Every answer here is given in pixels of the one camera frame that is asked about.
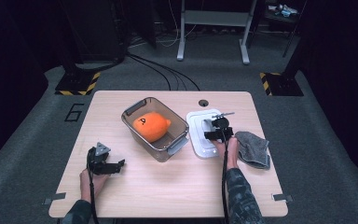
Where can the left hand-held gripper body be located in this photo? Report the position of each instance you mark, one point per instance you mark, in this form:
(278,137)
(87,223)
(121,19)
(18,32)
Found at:
(96,161)

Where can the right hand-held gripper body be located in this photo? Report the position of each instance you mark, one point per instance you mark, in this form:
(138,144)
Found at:
(223,126)

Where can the grey towel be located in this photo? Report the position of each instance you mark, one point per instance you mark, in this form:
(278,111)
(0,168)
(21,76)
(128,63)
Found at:
(253,149)

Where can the grey translucent storage box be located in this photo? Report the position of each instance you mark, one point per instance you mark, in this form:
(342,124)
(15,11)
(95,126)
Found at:
(174,146)

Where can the orange plush toy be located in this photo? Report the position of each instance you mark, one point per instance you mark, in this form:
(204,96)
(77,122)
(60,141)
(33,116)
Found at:
(150,126)

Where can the person's right hand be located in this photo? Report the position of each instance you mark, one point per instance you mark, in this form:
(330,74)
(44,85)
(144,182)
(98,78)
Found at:
(231,152)

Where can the person's left hand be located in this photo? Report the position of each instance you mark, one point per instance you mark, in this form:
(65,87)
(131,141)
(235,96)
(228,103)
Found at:
(93,186)

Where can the grey tape strip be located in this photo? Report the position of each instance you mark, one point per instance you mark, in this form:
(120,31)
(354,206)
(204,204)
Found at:
(54,197)
(282,197)

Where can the black stand base hazard stripes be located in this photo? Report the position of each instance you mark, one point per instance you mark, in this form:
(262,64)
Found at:
(77,84)
(281,84)

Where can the dark shelf with small things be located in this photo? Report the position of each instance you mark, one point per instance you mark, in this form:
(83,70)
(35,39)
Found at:
(282,11)

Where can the black cabinet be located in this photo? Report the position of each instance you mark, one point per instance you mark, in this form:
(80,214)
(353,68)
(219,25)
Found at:
(96,28)

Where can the white metal desk frame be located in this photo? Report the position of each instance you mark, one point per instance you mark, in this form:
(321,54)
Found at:
(214,18)

